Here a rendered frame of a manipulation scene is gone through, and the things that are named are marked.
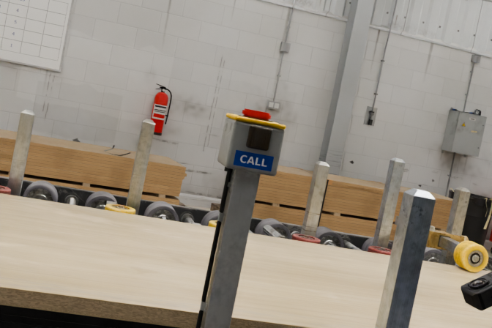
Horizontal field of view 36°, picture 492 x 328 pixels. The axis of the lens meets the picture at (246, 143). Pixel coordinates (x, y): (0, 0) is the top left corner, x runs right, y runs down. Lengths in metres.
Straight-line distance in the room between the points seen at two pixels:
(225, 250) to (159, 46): 7.23
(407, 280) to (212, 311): 0.28
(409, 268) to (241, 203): 0.27
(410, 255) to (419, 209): 0.07
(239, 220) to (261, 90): 7.53
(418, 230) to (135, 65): 7.17
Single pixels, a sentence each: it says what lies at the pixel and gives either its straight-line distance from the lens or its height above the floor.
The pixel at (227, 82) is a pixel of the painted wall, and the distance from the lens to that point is 8.39.
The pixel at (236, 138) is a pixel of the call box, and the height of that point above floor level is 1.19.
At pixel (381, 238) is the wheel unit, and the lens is 2.29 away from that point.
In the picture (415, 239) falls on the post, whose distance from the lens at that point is 1.10.
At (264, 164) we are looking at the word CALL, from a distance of 0.99.
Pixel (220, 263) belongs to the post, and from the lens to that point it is 1.02.
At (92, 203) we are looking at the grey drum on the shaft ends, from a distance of 2.48.
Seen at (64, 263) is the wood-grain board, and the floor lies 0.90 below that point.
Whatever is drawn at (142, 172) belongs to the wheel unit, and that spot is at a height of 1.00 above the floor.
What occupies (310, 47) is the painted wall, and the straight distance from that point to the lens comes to 8.72.
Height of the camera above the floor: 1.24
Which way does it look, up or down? 3 degrees down
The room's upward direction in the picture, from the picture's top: 11 degrees clockwise
